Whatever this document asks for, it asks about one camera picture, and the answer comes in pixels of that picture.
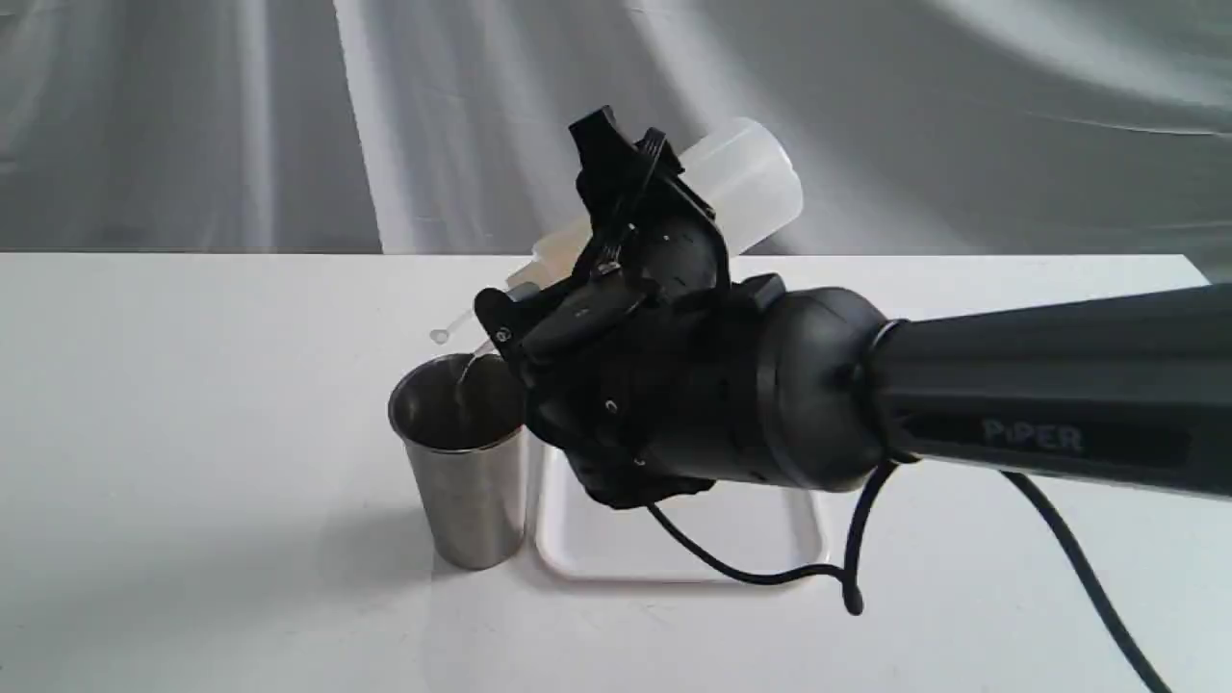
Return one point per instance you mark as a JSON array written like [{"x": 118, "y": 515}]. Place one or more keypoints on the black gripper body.
[{"x": 685, "y": 411}]

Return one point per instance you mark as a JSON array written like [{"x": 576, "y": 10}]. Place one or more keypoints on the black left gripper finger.
[{"x": 575, "y": 325}]

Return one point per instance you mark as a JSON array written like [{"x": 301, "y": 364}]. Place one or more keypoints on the stainless steel cup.
[{"x": 461, "y": 418}]

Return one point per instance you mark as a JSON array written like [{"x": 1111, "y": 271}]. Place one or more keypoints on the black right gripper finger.
[{"x": 633, "y": 192}]

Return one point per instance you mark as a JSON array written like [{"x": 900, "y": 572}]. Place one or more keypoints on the grey backdrop curtain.
[{"x": 916, "y": 127}]

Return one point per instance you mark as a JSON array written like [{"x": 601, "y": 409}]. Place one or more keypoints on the translucent squeeze bottle amber liquid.
[{"x": 739, "y": 169}]

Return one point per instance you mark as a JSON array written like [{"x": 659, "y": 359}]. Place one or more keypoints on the white plastic tray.
[{"x": 754, "y": 528}]

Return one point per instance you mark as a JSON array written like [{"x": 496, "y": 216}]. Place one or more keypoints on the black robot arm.
[{"x": 1130, "y": 390}]

